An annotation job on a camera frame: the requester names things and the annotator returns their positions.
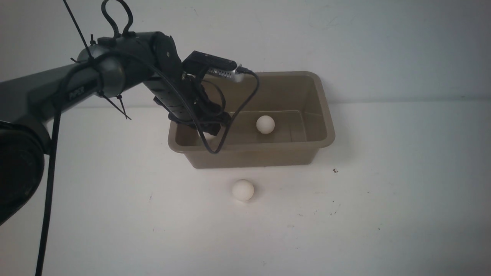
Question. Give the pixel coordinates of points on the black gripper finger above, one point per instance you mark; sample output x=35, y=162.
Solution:
x=210, y=127

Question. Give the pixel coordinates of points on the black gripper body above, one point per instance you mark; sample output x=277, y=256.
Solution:
x=184, y=101

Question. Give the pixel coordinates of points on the white ping-pong ball with mark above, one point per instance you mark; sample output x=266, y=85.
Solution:
x=265, y=124

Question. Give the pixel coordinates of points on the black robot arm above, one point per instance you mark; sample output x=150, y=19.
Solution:
x=29, y=102

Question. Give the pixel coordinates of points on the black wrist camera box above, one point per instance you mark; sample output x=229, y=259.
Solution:
x=213, y=65

